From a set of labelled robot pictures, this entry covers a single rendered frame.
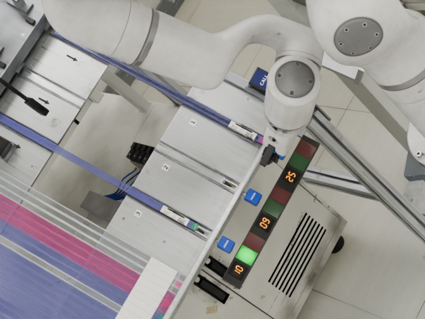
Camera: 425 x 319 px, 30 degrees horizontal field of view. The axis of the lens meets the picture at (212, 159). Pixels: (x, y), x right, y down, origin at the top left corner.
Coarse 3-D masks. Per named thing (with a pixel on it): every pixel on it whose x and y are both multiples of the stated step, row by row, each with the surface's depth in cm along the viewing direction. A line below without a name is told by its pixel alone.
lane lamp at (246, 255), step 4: (240, 248) 158; (244, 248) 158; (248, 248) 158; (240, 252) 158; (244, 252) 158; (248, 252) 158; (252, 252) 158; (236, 256) 158; (240, 256) 158; (244, 256) 157; (248, 256) 157; (252, 256) 157; (244, 260) 157; (248, 260) 157; (252, 260) 157; (248, 264) 157
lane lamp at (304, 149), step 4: (300, 144) 163; (304, 144) 163; (308, 144) 163; (300, 148) 163; (304, 148) 163; (308, 148) 163; (312, 148) 163; (316, 148) 163; (296, 152) 163; (300, 152) 163; (304, 152) 163; (308, 152) 163; (312, 152) 163; (304, 156) 162; (308, 156) 162
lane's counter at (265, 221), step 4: (260, 216) 160; (264, 216) 159; (268, 216) 159; (260, 220) 159; (264, 220) 159; (268, 220) 159; (272, 220) 159; (256, 224) 159; (260, 224) 159; (264, 224) 159; (268, 224) 159; (272, 224) 159; (260, 228) 159; (264, 228) 159; (268, 228) 159; (268, 232) 159
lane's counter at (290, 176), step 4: (288, 168) 162; (284, 172) 162; (288, 172) 162; (292, 172) 162; (296, 172) 162; (284, 176) 162; (288, 176) 162; (292, 176) 162; (296, 176) 161; (284, 180) 161; (288, 180) 161; (292, 180) 161; (296, 180) 161; (292, 184) 161
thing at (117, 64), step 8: (56, 32) 169; (80, 48) 169; (96, 56) 168; (104, 56) 167; (112, 64) 167; (120, 64) 166; (128, 72) 166; (136, 72) 166; (144, 80) 165; (152, 80) 165; (160, 88) 165; (168, 88) 165; (176, 96) 164; (184, 96) 164; (192, 104) 163; (200, 104) 163; (200, 112) 164; (208, 112) 163; (216, 120) 163; (224, 120) 162; (256, 136) 161
